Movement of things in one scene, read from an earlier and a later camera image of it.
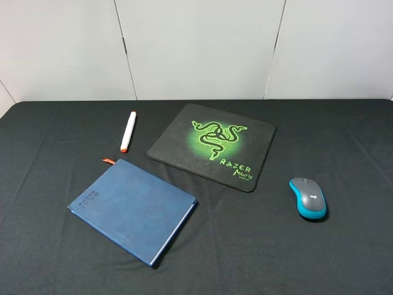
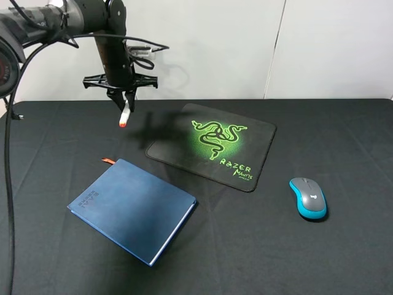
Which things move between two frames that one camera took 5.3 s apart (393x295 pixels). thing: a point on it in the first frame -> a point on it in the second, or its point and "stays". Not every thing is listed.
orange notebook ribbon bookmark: (108, 160) stays
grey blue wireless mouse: (311, 199) stays
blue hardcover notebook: (136, 208) stays
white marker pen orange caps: (124, 142) -> (125, 115)
